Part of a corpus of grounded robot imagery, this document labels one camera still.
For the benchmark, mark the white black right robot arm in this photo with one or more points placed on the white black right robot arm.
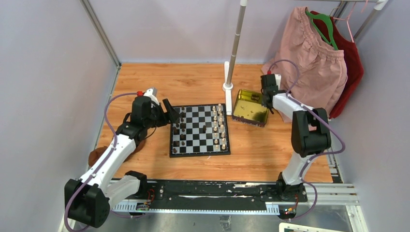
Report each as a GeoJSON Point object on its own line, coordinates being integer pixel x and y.
{"type": "Point", "coordinates": [309, 136]}

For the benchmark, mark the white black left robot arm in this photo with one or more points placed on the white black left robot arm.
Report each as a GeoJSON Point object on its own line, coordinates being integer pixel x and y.
{"type": "Point", "coordinates": [90, 198]}

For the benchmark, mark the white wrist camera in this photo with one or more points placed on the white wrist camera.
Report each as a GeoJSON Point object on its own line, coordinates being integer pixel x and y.
{"type": "Point", "coordinates": [152, 93]}
{"type": "Point", "coordinates": [278, 80]}

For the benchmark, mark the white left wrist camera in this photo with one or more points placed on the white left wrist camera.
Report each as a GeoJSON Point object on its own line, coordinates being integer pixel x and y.
{"type": "Point", "coordinates": [152, 93]}

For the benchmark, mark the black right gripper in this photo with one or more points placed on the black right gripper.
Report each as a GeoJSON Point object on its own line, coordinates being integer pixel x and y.
{"type": "Point", "coordinates": [264, 105]}

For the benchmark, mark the aluminium frame post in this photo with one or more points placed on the aluminium frame post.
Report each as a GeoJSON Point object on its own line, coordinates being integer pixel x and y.
{"type": "Point", "coordinates": [100, 31]}

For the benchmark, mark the pink clothes hanger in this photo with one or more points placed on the pink clothes hanger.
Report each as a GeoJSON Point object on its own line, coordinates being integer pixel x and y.
{"type": "Point", "coordinates": [349, 15]}

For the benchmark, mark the gold tin box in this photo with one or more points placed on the gold tin box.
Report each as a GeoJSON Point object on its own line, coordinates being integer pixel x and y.
{"type": "Point", "coordinates": [248, 109]}

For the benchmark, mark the brown cloth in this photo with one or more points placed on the brown cloth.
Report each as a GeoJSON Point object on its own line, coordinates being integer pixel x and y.
{"type": "Point", "coordinates": [98, 152]}

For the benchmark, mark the white tablet corner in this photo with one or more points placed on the white tablet corner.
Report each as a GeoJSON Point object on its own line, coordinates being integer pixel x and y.
{"type": "Point", "coordinates": [287, 227]}

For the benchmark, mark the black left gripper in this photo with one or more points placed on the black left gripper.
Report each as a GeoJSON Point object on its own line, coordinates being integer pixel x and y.
{"type": "Point", "coordinates": [172, 115]}

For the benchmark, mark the black white chess board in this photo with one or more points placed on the black white chess board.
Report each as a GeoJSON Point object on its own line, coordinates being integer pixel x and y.
{"type": "Point", "coordinates": [198, 143]}

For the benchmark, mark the pink garment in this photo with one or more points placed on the pink garment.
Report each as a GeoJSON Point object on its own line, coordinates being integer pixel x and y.
{"type": "Point", "coordinates": [313, 71]}

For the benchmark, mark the red garment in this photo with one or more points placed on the red garment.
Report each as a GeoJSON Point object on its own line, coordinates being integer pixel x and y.
{"type": "Point", "coordinates": [349, 64]}

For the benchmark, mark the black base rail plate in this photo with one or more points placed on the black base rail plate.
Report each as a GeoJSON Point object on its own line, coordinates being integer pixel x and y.
{"type": "Point", "coordinates": [212, 197]}

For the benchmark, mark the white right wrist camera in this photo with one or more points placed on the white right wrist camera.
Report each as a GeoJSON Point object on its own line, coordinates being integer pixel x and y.
{"type": "Point", "coordinates": [278, 80]}

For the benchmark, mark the white clothes rack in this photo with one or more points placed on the white clothes rack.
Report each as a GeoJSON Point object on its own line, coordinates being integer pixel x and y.
{"type": "Point", "coordinates": [229, 65]}

